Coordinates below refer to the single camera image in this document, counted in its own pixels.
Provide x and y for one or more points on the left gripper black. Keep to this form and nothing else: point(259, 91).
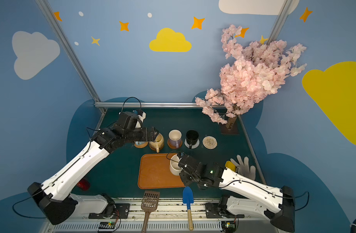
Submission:
point(147, 134)

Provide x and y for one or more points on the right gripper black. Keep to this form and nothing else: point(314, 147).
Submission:
point(186, 167)

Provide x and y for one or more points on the beige glazed mug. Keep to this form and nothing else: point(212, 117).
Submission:
point(159, 141)

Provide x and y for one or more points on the woven rattan coaster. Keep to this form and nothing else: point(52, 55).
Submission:
point(143, 146)

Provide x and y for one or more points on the wooden coaster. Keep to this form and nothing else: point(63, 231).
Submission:
point(174, 144)
point(152, 147)

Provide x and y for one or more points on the white speckled mug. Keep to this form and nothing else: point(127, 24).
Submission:
point(174, 165)

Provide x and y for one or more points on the grey woven coaster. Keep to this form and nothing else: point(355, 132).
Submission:
point(192, 146)

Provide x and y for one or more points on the purple mug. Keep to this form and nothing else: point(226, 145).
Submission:
point(175, 135)

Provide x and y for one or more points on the black mug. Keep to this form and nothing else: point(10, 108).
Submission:
point(192, 136)

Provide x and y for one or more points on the light blue mug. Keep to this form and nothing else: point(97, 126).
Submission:
point(140, 143)

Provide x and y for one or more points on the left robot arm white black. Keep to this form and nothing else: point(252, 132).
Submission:
point(53, 195)

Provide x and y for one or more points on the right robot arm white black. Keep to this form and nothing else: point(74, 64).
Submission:
point(275, 204)

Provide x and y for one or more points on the brown wooden tray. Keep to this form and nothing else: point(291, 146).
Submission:
point(154, 172)

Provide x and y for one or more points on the yellow toy shovel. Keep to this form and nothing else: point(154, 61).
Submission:
point(230, 166)

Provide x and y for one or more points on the brown slotted spatula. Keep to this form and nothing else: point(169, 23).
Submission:
point(148, 205)

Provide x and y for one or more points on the white work glove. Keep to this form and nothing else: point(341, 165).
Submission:
point(243, 168)

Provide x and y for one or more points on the right controller board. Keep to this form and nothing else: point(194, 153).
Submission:
point(228, 227)

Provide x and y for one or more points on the controller board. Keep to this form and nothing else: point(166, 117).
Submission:
point(106, 227)
point(228, 227)

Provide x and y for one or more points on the red black handheld device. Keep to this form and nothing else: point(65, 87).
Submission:
point(83, 184)

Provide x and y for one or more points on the left controller board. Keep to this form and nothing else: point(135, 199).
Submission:
point(106, 227)

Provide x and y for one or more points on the pink cherry blossom tree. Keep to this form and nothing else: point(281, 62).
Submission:
point(259, 70)

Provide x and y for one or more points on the blue spatula wooden handle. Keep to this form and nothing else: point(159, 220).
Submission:
point(188, 199)

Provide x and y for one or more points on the aluminium frame rail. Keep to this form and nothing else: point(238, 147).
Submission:
point(108, 105)

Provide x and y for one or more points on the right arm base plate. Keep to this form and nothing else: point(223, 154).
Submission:
point(217, 210)

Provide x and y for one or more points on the tree base plate dark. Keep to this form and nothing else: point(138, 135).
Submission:
point(230, 128)

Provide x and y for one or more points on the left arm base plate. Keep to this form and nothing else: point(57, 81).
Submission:
point(113, 211)

